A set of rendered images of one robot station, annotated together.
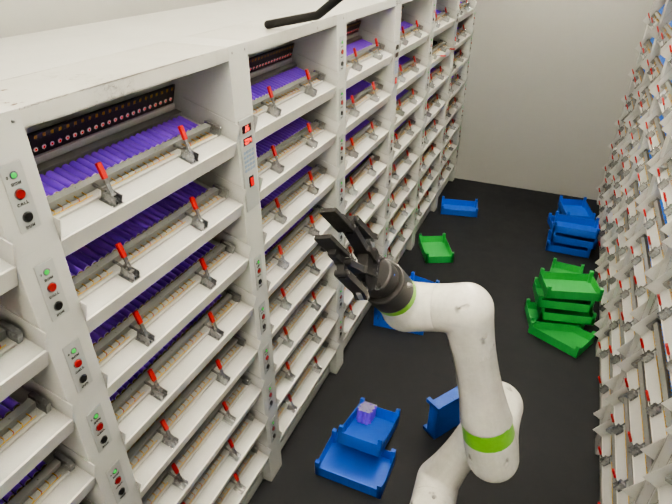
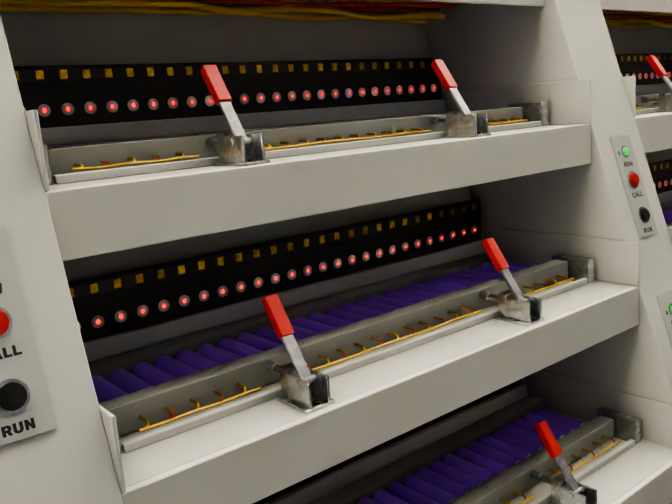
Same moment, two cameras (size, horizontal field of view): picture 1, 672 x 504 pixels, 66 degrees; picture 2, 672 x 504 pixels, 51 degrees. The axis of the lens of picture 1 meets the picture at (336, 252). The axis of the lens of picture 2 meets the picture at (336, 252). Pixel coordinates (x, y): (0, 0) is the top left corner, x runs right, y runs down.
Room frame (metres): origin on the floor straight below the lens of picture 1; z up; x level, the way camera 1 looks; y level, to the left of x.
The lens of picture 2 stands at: (0.55, 0.16, 1.02)
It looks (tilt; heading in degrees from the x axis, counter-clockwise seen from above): 3 degrees up; 29
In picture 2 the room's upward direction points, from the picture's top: 15 degrees counter-clockwise
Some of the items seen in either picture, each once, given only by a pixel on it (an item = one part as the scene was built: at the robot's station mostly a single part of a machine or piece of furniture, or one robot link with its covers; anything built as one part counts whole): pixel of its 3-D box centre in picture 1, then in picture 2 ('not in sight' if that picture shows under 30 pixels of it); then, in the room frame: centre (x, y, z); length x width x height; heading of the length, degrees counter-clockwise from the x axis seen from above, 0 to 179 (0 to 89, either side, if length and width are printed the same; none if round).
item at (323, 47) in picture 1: (320, 220); not in sight; (2.13, 0.07, 0.88); 0.20 x 0.09 x 1.75; 67
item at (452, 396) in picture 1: (453, 405); not in sight; (1.74, -0.56, 0.10); 0.30 x 0.08 x 0.20; 124
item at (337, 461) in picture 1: (355, 461); not in sight; (1.47, -0.09, 0.04); 0.30 x 0.20 x 0.08; 67
